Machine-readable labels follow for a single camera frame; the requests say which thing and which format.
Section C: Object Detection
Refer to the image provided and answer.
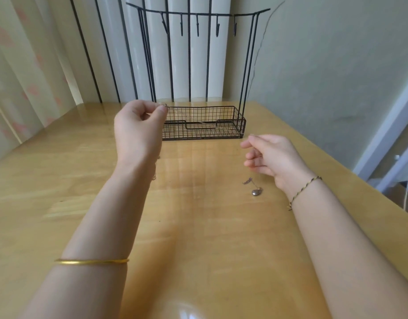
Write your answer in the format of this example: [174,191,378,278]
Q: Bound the pink floral curtain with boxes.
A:
[0,0,83,165]

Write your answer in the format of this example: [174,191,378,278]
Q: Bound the person's left forearm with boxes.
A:
[19,158,157,319]

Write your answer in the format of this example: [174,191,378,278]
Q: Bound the person's right hand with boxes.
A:
[240,133,316,198]

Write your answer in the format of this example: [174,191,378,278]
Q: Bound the gold bangle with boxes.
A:
[54,257,130,266]

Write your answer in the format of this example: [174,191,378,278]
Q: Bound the person's left hand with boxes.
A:
[113,99,170,175]

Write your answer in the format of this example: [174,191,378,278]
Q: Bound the person's right forearm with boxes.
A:
[289,175,408,319]

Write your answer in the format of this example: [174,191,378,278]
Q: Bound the white door frame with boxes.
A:
[352,85,408,195]

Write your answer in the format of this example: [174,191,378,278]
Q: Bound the white black-striped curtain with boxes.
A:
[34,0,233,105]

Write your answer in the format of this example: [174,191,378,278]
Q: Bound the black wire jewelry rack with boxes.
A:
[126,2,271,141]

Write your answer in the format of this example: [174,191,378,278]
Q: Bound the braided cord bracelet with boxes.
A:
[286,175,324,213]

